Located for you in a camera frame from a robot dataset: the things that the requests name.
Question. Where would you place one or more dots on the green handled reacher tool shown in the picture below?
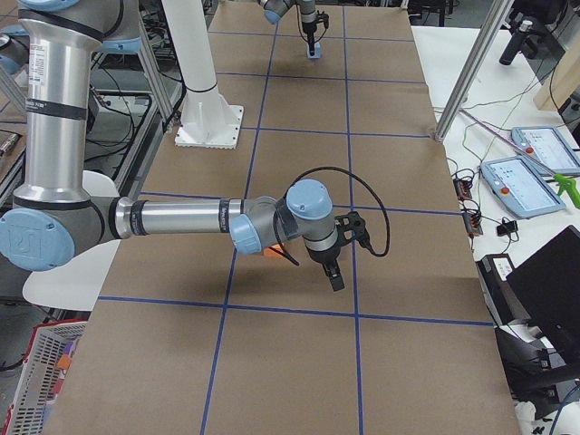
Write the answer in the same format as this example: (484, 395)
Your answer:
(564, 182)

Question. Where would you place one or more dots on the teach pendant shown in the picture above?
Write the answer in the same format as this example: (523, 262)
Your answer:
(520, 188)
(548, 146)

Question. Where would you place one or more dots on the white perforated basket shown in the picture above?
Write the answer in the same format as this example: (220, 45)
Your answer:
(41, 376)

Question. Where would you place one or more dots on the orange foam block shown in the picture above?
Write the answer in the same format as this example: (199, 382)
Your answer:
(273, 251)

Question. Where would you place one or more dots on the light blue foam block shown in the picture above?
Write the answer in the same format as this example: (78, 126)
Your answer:
(316, 53)

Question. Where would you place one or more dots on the white pedestal base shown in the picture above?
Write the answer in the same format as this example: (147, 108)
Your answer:
(206, 120)

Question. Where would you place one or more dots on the aluminium frame post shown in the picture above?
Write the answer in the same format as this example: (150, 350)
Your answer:
(479, 50)

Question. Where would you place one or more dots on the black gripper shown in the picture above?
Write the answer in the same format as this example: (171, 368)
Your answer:
(323, 256)
(309, 32)

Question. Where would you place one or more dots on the teach pendant far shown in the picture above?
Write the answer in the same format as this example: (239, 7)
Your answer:
(548, 146)

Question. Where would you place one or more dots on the black laptop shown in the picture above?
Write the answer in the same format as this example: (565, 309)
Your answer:
(547, 285)

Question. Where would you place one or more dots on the teach pendant near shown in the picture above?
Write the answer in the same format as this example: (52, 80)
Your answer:
(520, 188)

